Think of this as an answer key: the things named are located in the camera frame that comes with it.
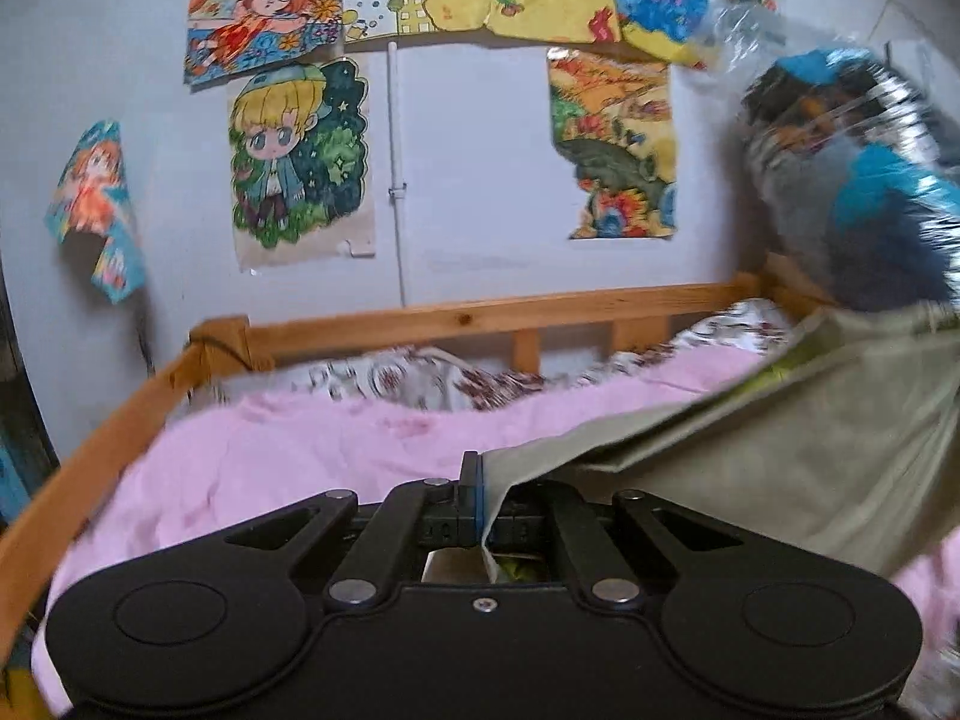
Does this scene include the olive beige brown garment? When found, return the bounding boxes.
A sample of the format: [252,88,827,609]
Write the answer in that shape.
[483,304,958,577]

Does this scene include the plastic bag with blue clothes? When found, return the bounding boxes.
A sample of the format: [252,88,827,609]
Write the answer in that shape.
[703,5,958,312]

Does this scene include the floral patterned quilt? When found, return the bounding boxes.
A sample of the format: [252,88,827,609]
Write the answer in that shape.
[190,298,794,411]

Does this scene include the pink bed sheet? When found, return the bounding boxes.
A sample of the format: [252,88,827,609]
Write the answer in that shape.
[29,358,960,720]

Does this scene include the blond anime boy poster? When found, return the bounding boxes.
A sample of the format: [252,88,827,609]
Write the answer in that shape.
[228,57,376,271]

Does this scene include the small anime girl poster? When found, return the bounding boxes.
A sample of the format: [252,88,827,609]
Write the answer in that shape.
[44,119,145,304]

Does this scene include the red-haired anime girl poster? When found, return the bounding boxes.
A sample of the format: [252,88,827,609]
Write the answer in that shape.
[184,0,343,86]

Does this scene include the wooden bed frame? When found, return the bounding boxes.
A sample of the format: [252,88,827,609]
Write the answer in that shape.
[2,255,829,653]

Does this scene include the white wall cable conduit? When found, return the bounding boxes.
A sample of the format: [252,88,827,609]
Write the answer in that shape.
[384,42,410,309]

